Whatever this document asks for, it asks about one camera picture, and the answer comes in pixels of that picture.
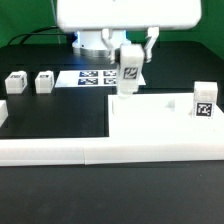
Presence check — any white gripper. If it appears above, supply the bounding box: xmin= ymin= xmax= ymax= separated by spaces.
xmin=57 ymin=0 xmax=202 ymax=64

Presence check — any white square table top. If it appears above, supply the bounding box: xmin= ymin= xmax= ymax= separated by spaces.
xmin=108 ymin=93 xmax=224 ymax=137

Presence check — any white sheet with tags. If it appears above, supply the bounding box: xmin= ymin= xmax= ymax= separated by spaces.
xmin=53 ymin=69 xmax=147 ymax=89

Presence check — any white U-shaped fence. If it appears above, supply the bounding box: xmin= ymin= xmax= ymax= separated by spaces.
xmin=0 ymin=99 xmax=224 ymax=168

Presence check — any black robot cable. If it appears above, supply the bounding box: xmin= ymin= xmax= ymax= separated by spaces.
xmin=6 ymin=25 xmax=64 ymax=47

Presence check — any thin grey cable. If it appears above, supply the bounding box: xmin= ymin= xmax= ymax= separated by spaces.
xmin=49 ymin=0 xmax=62 ymax=45

